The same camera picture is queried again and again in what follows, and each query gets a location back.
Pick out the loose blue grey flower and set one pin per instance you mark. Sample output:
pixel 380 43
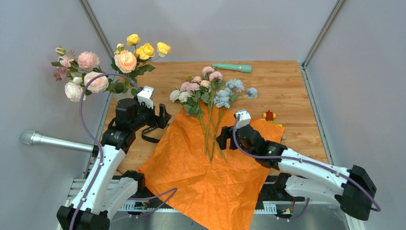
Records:
pixel 251 93

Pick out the orange yellow wrapping paper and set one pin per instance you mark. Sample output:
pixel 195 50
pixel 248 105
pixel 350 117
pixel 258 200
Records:
pixel 220 194

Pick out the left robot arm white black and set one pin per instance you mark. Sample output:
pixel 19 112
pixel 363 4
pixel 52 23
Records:
pixel 94 207

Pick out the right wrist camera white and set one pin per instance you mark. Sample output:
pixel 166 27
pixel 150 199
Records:
pixel 243 118

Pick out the pink flowers in vase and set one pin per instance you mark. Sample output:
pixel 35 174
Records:
pixel 79 70

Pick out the flower bouquet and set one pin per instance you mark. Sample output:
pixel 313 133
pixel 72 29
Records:
pixel 207 97

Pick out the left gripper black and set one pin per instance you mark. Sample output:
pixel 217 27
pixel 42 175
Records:
pixel 161 120

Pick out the pile of coloured toy blocks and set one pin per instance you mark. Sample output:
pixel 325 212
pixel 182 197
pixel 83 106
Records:
pixel 269 116

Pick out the pink white rose stem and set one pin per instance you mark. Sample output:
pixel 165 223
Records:
pixel 124 60

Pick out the black ribbon with gold text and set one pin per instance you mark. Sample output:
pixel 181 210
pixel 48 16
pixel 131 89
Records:
pixel 146 137

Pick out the teal handheld tool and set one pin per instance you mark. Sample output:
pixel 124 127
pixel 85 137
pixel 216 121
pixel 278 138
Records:
pixel 233 67

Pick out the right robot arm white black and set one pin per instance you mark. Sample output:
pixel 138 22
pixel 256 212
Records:
pixel 350 189

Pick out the silver microphone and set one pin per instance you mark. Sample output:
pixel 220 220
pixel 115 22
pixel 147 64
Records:
pixel 36 138

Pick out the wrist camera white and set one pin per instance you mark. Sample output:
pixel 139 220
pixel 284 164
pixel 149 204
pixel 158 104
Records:
pixel 145 97
pixel 243 118

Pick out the yellow rose stem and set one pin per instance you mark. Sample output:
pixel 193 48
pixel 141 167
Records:
pixel 146 53

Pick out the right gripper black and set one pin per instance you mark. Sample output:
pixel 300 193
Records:
pixel 222 139

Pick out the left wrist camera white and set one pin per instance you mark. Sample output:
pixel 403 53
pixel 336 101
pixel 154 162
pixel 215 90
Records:
pixel 145 97

